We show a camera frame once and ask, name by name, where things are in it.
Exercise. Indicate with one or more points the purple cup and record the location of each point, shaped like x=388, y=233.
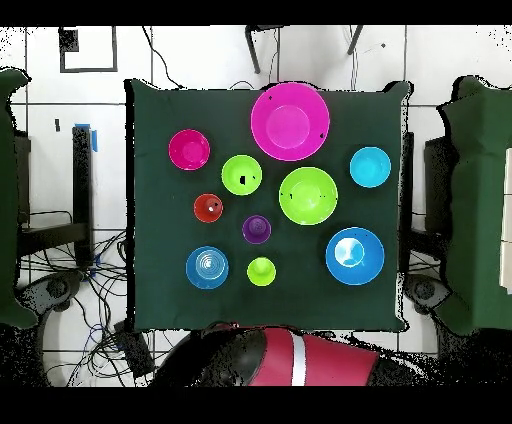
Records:
x=256, y=230

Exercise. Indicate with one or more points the dark green table cloth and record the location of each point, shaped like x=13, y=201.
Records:
x=160, y=224

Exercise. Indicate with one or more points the small red-pink bowl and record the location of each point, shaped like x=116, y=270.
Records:
x=189, y=150

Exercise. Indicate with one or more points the green covered side table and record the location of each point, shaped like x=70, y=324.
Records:
x=480, y=200
x=8, y=200

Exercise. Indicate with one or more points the large blue bowl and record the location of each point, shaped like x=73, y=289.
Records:
x=354, y=256

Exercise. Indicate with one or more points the black tripod leg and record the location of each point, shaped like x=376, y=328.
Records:
x=254, y=52
x=354, y=38

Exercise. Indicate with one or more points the small light blue bowl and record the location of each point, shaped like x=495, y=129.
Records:
x=370, y=166

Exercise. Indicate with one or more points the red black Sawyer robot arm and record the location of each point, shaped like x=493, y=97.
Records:
x=328, y=360

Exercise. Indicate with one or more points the orange cup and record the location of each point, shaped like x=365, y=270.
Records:
x=208, y=208

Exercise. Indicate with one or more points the black power box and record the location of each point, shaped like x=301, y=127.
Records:
x=134, y=348

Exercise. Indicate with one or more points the black wheel base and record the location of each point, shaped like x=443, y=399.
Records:
x=424, y=290
x=56, y=288

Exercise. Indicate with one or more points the large green bowl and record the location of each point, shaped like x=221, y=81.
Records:
x=308, y=200

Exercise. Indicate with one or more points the small green bowl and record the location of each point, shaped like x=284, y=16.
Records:
x=232, y=168

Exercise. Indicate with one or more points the medium blue bowl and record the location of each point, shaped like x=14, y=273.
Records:
x=207, y=267

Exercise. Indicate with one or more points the large pink bowl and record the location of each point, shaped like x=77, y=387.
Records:
x=290, y=122

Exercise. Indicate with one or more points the lime green cup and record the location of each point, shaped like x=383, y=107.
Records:
x=261, y=272

